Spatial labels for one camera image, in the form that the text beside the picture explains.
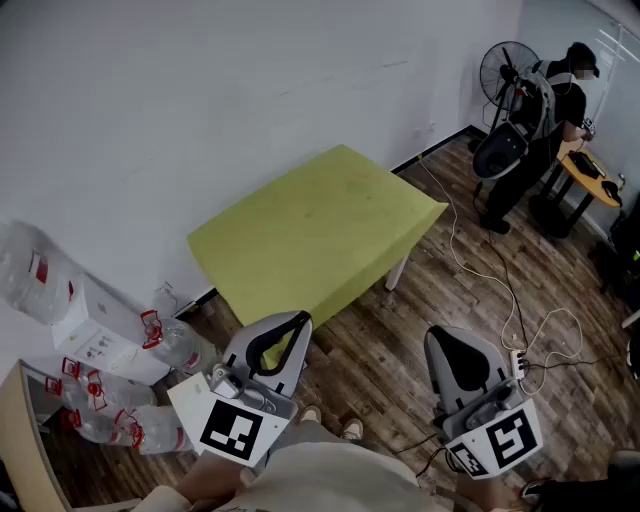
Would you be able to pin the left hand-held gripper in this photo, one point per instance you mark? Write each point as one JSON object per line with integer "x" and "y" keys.
{"x": 231, "y": 431}

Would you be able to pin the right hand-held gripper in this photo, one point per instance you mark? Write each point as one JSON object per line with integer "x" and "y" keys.
{"x": 510, "y": 440}

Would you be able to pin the green tablecloth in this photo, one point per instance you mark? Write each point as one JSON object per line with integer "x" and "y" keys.
{"x": 310, "y": 225}

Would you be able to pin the person's left forearm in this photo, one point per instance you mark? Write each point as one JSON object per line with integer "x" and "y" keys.
{"x": 210, "y": 477}

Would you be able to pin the person's right forearm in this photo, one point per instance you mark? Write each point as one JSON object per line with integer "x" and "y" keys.
{"x": 487, "y": 492}

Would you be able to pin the person's grey trousers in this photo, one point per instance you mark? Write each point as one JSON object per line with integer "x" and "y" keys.
{"x": 307, "y": 434}

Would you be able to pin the white flat box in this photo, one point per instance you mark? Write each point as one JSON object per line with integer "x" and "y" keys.
{"x": 187, "y": 405}

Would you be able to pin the person's beige right shoe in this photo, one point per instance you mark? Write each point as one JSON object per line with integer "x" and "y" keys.
{"x": 353, "y": 429}

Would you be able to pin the pile of empty water jugs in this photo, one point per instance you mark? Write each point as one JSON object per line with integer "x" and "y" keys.
{"x": 165, "y": 430}

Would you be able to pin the person's beige shirt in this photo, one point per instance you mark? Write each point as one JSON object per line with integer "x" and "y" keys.
{"x": 330, "y": 480}

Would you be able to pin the white cardboard box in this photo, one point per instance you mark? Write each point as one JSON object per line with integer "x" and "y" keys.
{"x": 100, "y": 330}

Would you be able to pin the round wooden side table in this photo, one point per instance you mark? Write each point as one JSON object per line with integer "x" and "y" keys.
{"x": 582, "y": 182}

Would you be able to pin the black computer mouse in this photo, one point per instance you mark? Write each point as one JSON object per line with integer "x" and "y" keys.
{"x": 611, "y": 192}

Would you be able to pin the black keyboard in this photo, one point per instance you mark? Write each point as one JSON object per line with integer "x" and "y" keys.
{"x": 586, "y": 164}

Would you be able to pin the large clear dispenser bottle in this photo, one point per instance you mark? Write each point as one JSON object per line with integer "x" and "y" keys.
{"x": 25, "y": 270}

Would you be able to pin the beige curved desk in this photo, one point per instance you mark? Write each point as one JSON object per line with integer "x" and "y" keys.
{"x": 20, "y": 440}

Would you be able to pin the black pedestal fan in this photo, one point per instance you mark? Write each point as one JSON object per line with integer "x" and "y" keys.
{"x": 495, "y": 70}

